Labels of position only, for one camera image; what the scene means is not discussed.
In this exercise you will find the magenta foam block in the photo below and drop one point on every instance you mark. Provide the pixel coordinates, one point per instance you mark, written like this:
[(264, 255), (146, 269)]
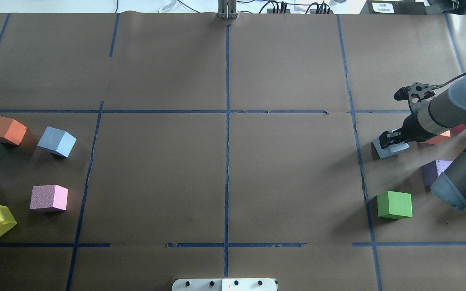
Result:
[(458, 129)]

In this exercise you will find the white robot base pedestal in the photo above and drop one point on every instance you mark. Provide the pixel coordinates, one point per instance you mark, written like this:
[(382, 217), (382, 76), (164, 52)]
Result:
[(225, 284)]

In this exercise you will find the green foam block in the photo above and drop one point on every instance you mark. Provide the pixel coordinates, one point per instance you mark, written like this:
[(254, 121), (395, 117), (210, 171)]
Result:
[(394, 205)]

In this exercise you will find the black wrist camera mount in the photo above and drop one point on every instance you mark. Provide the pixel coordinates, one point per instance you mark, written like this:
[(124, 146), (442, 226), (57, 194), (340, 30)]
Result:
[(419, 91)]

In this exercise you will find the purple foam block right side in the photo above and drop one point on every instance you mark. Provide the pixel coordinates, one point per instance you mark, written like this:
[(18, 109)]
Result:
[(432, 170)]

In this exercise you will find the pink foam block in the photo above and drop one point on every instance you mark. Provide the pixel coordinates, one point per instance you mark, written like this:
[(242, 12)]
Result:
[(49, 198)]

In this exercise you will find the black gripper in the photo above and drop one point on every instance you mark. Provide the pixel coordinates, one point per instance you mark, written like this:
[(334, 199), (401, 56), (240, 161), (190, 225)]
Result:
[(410, 128)]

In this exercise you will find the metal camera stand post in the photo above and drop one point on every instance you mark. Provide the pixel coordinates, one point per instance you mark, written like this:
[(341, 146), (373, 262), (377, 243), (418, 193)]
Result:
[(227, 9)]

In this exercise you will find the light blue block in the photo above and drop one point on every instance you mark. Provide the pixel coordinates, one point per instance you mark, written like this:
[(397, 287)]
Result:
[(389, 151), (57, 142)]

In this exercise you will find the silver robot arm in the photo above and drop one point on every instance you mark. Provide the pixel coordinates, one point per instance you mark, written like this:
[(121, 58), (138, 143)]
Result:
[(431, 115)]

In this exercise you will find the orange foam block left side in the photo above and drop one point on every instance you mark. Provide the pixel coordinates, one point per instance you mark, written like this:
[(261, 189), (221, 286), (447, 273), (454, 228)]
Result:
[(11, 131)]

